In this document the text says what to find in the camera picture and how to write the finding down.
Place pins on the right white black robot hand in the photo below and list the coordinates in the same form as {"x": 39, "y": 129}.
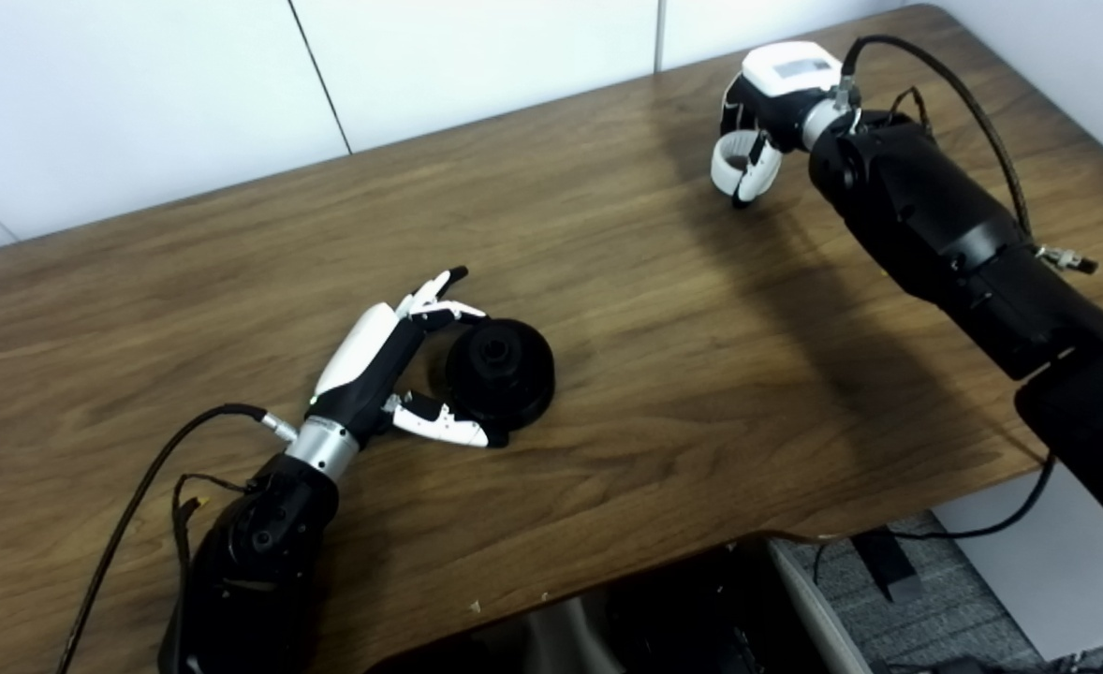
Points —
{"x": 790, "y": 70}

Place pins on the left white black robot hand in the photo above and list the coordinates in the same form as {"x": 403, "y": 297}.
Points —
{"x": 364, "y": 360}

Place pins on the white flat board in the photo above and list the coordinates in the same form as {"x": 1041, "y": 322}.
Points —
{"x": 1038, "y": 571}

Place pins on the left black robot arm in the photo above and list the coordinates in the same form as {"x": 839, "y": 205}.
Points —
{"x": 261, "y": 552}

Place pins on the glossy black robot torso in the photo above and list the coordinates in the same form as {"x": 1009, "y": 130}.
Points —
{"x": 683, "y": 618}

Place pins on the round black plastic part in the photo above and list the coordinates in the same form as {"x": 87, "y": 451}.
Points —
{"x": 505, "y": 374}

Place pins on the silver plug connector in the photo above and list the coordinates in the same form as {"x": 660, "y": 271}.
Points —
{"x": 1066, "y": 257}

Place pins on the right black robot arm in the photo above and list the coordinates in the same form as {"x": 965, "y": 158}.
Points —
{"x": 935, "y": 215}

